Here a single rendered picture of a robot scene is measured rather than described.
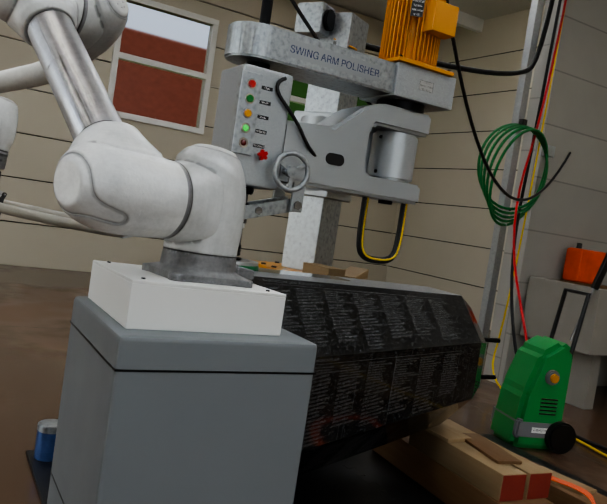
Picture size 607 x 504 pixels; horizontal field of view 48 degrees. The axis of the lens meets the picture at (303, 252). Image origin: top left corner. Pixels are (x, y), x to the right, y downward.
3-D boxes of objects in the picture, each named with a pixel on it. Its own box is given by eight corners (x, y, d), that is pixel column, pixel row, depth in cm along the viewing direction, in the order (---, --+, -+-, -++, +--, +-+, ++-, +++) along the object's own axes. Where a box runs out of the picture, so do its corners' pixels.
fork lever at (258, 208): (283, 207, 271) (282, 195, 270) (307, 210, 254) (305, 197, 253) (111, 234, 239) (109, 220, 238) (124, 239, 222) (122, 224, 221)
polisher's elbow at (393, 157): (357, 177, 286) (364, 131, 285) (395, 184, 295) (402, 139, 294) (380, 177, 269) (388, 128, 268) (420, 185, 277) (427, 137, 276)
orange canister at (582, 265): (552, 282, 525) (559, 240, 523) (593, 287, 550) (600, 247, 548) (575, 286, 506) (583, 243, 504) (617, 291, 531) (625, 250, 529)
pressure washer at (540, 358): (536, 433, 394) (561, 286, 389) (574, 455, 360) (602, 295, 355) (482, 429, 385) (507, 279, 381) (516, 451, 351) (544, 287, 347)
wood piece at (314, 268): (301, 272, 324) (303, 261, 323) (317, 273, 330) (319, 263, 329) (327, 278, 307) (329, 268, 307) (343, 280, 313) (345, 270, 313)
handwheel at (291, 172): (295, 194, 254) (301, 154, 253) (308, 195, 245) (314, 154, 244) (259, 188, 246) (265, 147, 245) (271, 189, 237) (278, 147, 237)
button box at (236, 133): (248, 155, 239) (260, 75, 238) (251, 155, 237) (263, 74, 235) (228, 151, 235) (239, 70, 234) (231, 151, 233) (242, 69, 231)
